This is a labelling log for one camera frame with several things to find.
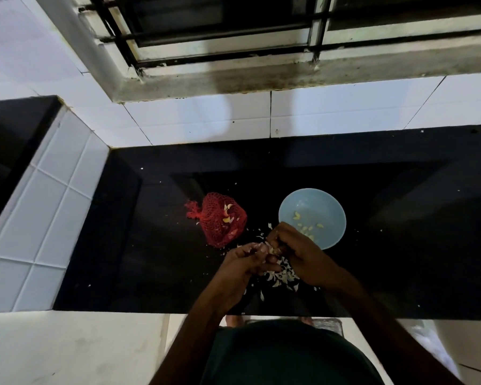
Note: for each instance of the person's right hand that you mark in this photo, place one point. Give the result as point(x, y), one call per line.
point(308, 262)

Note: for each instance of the person's left hand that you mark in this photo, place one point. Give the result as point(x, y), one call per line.
point(233, 272)

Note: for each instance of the person's right fingers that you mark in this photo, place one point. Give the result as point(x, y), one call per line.
point(282, 236)

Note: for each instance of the person's left fingers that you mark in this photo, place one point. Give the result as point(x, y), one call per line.
point(254, 256)

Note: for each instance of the garlic clove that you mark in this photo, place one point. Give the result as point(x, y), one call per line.
point(271, 248)

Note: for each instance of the person's right forearm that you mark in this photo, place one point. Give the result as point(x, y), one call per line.
point(384, 328)

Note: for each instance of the person's left forearm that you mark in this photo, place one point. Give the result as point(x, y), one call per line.
point(192, 344)

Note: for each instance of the group of peeled garlic cloves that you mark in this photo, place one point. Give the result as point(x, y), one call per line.
point(308, 229)

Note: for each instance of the pile of garlic peels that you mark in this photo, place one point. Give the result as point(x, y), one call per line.
point(282, 276)

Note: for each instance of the light blue bowl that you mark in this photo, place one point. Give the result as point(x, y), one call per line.
point(324, 210)

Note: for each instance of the red mesh bag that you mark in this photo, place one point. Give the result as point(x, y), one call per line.
point(220, 220)

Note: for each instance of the unpeeled garlic in mesh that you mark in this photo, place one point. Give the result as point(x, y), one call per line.
point(227, 214)

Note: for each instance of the person's left foot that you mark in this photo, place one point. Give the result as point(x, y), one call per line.
point(234, 321)

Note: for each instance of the person's foot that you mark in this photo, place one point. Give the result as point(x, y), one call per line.
point(306, 321)
point(234, 321)

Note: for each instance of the person's right foot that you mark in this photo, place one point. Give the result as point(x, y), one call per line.
point(306, 321)

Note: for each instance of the dark green shirt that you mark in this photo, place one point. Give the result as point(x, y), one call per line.
point(288, 356)

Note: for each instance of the concrete window sill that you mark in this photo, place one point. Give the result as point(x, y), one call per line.
point(264, 78)

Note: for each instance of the black metal window grille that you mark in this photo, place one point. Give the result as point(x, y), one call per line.
point(224, 34)

